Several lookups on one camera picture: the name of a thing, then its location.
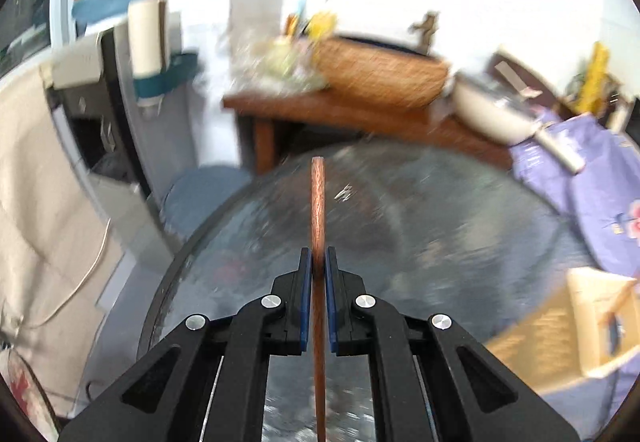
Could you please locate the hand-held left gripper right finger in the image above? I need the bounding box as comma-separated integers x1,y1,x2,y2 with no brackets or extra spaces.
324,246,581,442

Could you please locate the water dispenser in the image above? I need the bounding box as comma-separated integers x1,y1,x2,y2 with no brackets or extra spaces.
44,24,166,243

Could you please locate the woven basket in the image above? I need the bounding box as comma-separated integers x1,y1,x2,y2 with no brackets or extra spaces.
312,36,453,110

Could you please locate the purple cloth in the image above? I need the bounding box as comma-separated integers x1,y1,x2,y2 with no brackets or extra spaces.
510,112,640,273

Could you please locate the cream plastic utensil holder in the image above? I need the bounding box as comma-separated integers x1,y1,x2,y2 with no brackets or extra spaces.
567,267,640,379

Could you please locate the clear plastic bag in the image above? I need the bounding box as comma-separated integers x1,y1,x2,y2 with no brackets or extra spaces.
227,29,326,95

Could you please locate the wooden spatula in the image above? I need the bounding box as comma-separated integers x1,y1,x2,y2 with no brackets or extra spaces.
310,156,329,442

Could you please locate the wooden side table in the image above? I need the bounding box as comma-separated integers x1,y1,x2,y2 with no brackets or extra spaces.
222,86,516,175

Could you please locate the white cable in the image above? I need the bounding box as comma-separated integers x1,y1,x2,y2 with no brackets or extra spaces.
30,217,113,327

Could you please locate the beige cloth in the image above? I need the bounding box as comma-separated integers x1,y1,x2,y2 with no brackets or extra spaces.
0,66,126,348

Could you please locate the red white patterned object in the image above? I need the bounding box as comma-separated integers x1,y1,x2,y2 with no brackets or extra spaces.
0,347,56,442

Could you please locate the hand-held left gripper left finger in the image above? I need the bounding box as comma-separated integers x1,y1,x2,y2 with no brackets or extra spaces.
59,247,313,442

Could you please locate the yellow package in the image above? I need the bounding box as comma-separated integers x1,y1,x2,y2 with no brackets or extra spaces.
580,42,611,115

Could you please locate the brass faucet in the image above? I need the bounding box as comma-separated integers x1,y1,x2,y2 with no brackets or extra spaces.
409,12,441,55

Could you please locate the white cup dispenser teal bracket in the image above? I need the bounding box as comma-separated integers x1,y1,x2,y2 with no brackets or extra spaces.
126,0,200,117

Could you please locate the blue stool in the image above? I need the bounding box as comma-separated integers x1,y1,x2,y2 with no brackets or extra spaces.
162,166,253,235

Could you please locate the white pot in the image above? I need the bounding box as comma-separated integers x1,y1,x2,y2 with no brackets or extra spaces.
450,72,586,173

